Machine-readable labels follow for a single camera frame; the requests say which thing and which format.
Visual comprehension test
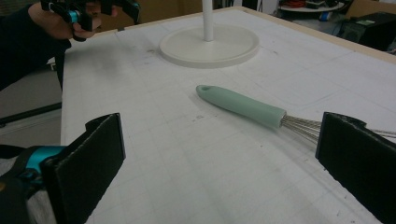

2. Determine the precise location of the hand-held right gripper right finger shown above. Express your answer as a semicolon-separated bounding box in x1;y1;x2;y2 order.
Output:
315;111;396;224

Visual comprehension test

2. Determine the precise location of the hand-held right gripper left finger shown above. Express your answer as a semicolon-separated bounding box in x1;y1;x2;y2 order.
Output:
40;112;127;224

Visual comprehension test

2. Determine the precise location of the whisk with green handle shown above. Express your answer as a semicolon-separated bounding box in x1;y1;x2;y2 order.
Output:
195;84;396;147

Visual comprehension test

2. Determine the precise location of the black floor bar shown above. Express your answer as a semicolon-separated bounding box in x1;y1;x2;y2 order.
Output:
0;102;63;128

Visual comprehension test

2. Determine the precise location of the white stand with round base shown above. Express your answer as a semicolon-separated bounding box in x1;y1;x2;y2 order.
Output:
158;0;261;70

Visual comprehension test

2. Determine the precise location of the black box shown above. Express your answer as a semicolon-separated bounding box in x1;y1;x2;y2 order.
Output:
340;11;396;52

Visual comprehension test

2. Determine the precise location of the cardboard box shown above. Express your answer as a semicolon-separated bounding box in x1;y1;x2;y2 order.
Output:
345;0;396;20

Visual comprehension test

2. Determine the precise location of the round white table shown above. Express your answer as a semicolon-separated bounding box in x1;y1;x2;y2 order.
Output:
277;0;354;14

